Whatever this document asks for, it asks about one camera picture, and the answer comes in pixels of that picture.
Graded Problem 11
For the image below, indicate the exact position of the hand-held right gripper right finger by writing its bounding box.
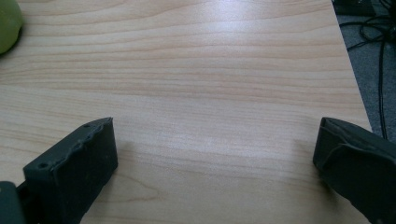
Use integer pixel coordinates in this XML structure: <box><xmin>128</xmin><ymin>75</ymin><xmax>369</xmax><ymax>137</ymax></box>
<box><xmin>312</xmin><ymin>117</ymin><xmax>396</xmax><ymax>224</ymax></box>

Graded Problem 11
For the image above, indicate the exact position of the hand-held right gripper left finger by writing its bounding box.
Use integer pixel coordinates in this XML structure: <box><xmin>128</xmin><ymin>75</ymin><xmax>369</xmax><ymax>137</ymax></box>
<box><xmin>22</xmin><ymin>117</ymin><xmax>119</xmax><ymax>224</ymax></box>

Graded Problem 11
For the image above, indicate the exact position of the black device on floor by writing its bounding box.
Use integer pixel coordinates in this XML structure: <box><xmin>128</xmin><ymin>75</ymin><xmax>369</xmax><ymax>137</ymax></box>
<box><xmin>332</xmin><ymin>0</ymin><xmax>377</xmax><ymax>17</ymax></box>

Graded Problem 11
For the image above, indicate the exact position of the green round object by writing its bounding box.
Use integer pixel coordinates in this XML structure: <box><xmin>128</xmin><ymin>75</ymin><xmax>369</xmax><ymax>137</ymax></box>
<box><xmin>0</xmin><ymin>0</ymin><xmax>24</xmax><ymax>56</ymax></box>

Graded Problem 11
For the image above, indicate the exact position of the black cable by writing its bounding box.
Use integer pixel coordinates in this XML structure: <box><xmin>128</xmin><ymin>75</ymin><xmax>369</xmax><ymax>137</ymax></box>
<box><xmin>339</xmin><ymin>0</ymin><xmax>396</xmax><ymax>140</ymax></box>

